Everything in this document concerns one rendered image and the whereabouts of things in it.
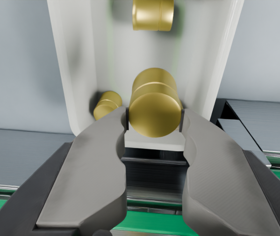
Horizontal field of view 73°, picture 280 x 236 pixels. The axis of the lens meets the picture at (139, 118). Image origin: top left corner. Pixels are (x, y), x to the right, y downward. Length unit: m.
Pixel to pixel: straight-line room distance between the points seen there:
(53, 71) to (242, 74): 0.29
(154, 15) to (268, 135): 0.19
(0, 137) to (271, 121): 0.44
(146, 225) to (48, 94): 0.25
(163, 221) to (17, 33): 0.33
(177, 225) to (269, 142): 0.15
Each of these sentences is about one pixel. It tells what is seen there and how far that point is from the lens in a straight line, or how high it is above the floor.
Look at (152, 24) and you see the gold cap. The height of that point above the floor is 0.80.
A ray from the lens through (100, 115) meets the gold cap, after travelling 0.27.
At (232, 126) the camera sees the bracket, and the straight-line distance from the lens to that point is 0.26.
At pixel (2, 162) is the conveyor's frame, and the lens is 0.37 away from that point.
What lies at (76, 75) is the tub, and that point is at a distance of 0.24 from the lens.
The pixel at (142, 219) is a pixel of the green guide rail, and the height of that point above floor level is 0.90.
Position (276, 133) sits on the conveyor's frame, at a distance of 0.28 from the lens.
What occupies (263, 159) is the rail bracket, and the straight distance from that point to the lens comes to 0.22.
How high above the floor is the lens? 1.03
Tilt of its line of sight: 58 degrees down
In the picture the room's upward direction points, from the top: 173 degrees counter-clockwise
